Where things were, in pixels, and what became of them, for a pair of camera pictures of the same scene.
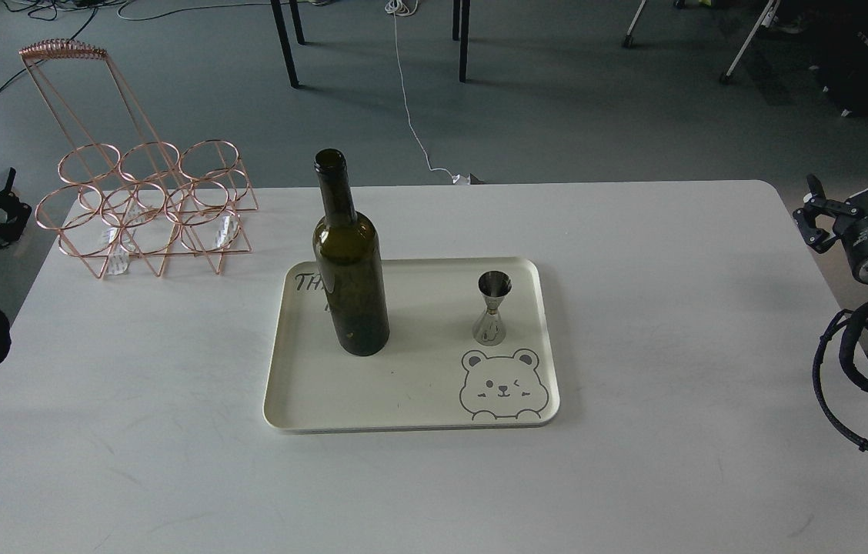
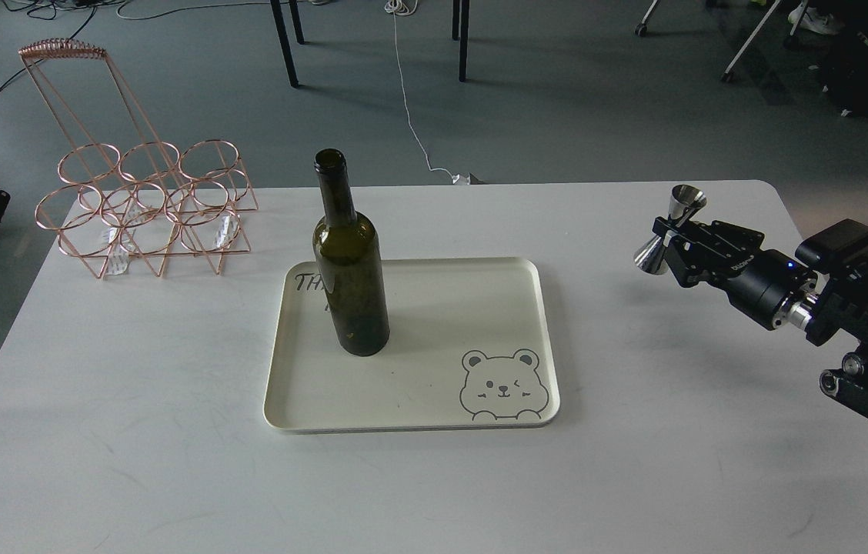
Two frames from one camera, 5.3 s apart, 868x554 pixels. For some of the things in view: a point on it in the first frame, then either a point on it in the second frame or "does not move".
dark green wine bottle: (351, 258) does not move
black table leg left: (278, 13) does not move
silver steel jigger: (493, 285) → (651, 257)
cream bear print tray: (431, 375) does not move
